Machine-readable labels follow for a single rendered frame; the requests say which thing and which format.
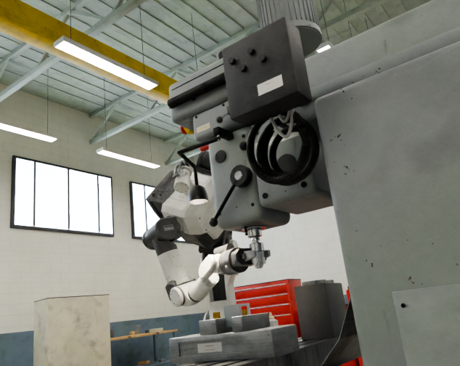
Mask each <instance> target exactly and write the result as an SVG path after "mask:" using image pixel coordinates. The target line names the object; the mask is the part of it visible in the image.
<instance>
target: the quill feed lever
mask: <svg viewBox="0 0 460 366"><path fill-rule="evenodd" d="M230 180H231V183H232V186H231V188H230V190H229V191H228V193H227V195H226V197H225V198H224V200H223V202H222V204H221V206H220V208H219V209H218V211H217V213H216V215H215V216H214V217H213V218H211V219H210V220H209V225H210V226H212V227H215V226H217V225H218V217H219V215H220V214H221V212H222V210H223V208H224V206H225V205H226V202H227V201H228V199H229V197H230V196H231V194H232V192H233V190H234V188H235V187H241V188H244V187H246V186H248V185H249V184H250V183H251V181H252V172H251V170H250V168H248V167H246V166H243V165H238V166H235V167H234V168H233V169H232V171H231V175H230Z"/></svg>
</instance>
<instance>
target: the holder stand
mask: <svg viewBox="0 0 460 366"><path fill-rule="evenodd" d="M294 289H295V298H296V304H297V313H298V317H299V323H300V332H301V336H302V340H303V341H308V340H317V339H326V338H336V337H338V336H340V332H341V329H342V324H343V321H344V318H345V313H346V306H345V299H344V295H343V290H342V283H340V282H334V280H313V281H307V282H302V286H297V287H294Z"/></svg>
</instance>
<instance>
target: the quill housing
mask: <svg viewBox="0 0 460 366"><path fill-rule="evenodd" d="M250 129H251V126H249V127H244V128H242V129H239V130H236V131H233V132H232V133H233V135H234V139H233V140H230V141H227V140H225V139H222V138H221V140H220V141H217V142H214V143H211V144H209V153H210V167H211V174H212V180H213V194H214V201H215V213H217V211H218V209H219V208H220V206H221V204H222V202H223V200H224V198H225V197H226V195H227V193H228V191H229V190H230V188H231V186H232V183H231V180H230V175H231V171H232V169H233V168H234V167H235V166H238V165H243V166H246V167H248V168H250V170H251V172H252V181H251V183H250V184H249V185H248V186H246V187H244V188H241V187H235V188H234V190H233V192H232V194H231V196H230V197H229V199H228V201H227V202H226V205H225V206H224V208H223V210H222V212H221V214H220V215H219V217H218V226H219V228H221V229H223V230H228V231H234V232H242V231H241V229H242V228H244V227H248V226H253V225H266V226H267V228H266V229H271V228H274V227H280V226H283V225H285V224H287V223H289V221H290V214H289V213H287V212H284V211H278V210H275V209H272V208H266V207H263V206H262V205H261V204H260V197H259V192H258V181H257V176H256V174H255V173H254V171H253V170H252V168H251V166H250V164H249V162H248V161H249V160H248V157H247V151H246V150H245V151H243V150H240V148H239V144H240V143H241V142H246V141H247V138H248V135H249V133H250Z"/></svg>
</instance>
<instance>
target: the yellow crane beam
mask: <svg viewBox="0 0 460 366"><path fill-rule="evenodd" d="M0 31H1V32H2V33H5V34H7V35H9V36H12V37H14V38H16V39H19V40H21V41H23V42H25V43H27V44H30V45H32V46H34V47H37V48H39V49H42V50H44V51H45V52H48V53H50V54H53V55H55V56H57V57H60V58H62V59H64V60H67V61H68V62H71V63H73V64H75V65H78V66H80V67H82V68H85V69H87V70H90V71H91V72H93V73H96V74H98V75H100V76H103V77H105V78H108V79H110V80H111V81H114V82H116V83H118V84H121V85H123V86H126V87H128V88H129V89H133V90H134V91H136V92H139V93H141V94H144V95H146V96H148V97H151V98H153V99H156V100H157V101H159V102H162V103H164V104H166V105H167V101H168V100H169V99H170V95H169V87H170V86H171V85H172V84H174V83H176V82H178V81H176V80H174V79H172V78H170V77H169V76H167V75H165V74H163V73H161V72H159V71H157V70H155V69H153V68H151V67H149V66H147V65H144V64H143V63H142V62H139V61H138V60H135V59H134V58H132V57H129V56H128V55H126V54H124V53H122V52H119V51H118V50H116V49H114V48H112V47H111V46H108V45H106V44H104V43H102V42H101V41H98V40H96V39H95V38H92V37H90V36H88V35H86V34H85V33H83V32H81V31H79V30H77V29H75V28H73V27H71V39H72V40H74V41H76V42H78V43H80V44H83V45H84V46H87V47H88V48H90V49H93V50H94V51H96V52H98V53H100V54H103V55H104V56H106V57H109V58H111V59H113V60H115V61H117V62H119V63H121V64H123V65H125V66H127V67H129V68H131V69H133V70H136V71H138V72H140V73H142V74H144V75H146V76H148V77H150V78H152V79H154V80H156V81H158V86H156V87H154V88H153V89H150V90H147V89H145V88H143V87H140V86H138V85H136V84H133V83H131V82H130V81H127V80H125V79H123V78H121V77H119V76H116V75H114V74H112V73H109V72H107V71H106V70H103V69H101V68H98V67H97V66H95V65H92V64H90V63H88V62H85V61H83V60H81V59H79V58H77V57H74V56H72V55H71V54H68V53H66V52H64V51H61V50H59V49H57V48H55V47H54V42H55V41H56V40H57V39H59V38H60V37H62V36H66V37H68V38H70V26H69V25H67V24H65V23H63V22H61V21H59V20H58V19H56V18H54V17H52V16H50V15H48V14H46V13H44V12H42V11H40V10H38V9H36V8H34V7H32V6H31V5H29V4H26V3H25V2H23V1H21V0H0Z"/></svg>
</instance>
